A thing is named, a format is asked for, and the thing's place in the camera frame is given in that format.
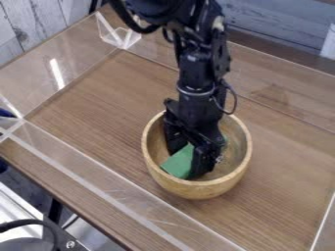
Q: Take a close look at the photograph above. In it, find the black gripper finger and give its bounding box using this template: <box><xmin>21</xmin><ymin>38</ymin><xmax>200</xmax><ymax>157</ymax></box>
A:
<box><xmin>164</xmin><ymin>122</ymin><xmax>188</xmax><ymax>155</ymax></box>
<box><xmin>187</xmin><ymin>145</ymin><xmax>223</xmax><ymax>179</ymax></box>

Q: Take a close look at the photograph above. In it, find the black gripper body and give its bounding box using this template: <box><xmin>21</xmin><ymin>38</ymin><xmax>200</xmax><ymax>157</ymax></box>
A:
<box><xmin>164</xmin><ymin>86</ymin><xmax>227</xmax><ymax>143</ymax></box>

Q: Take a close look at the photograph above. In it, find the green rectangular block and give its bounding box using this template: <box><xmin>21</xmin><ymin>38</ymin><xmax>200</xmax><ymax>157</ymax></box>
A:
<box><xmin>159</xmin><ymin>135</ymin><xmax>229</xmax><ymax>180</ymax></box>

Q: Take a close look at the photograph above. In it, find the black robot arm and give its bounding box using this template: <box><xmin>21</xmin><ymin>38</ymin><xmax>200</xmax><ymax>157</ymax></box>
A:
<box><xmin>107</xmin><ymin>0</ymin><xmax>232</xmax><ymax>179</ymax></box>

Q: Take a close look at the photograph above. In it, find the brown wooden bowl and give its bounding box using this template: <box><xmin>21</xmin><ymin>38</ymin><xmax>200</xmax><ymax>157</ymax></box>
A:
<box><xmin>141</xmin><ymin>112</ymin><xmax>252</xmax><ymax>200</ymax></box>

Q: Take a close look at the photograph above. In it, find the clear acrylic tray wall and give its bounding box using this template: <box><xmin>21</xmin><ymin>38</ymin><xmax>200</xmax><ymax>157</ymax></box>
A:
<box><xmin>0</xmin><ymin>18</ymin><xmax>335</xmax><ymax>251</ymax></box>

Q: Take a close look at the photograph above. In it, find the black metal bracket with screw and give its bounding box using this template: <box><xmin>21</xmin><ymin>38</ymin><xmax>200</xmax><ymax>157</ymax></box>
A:
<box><xmin>41</xmin><ymin>219</ymin><xmax>89</xmax><ymax>251</ymax></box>

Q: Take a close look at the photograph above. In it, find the black cable bottom left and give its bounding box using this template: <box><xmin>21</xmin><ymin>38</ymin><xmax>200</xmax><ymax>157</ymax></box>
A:
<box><xmin>0</xmin><ymin>218</ymin><xmax>60</xmax><ymax>251</ymax></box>

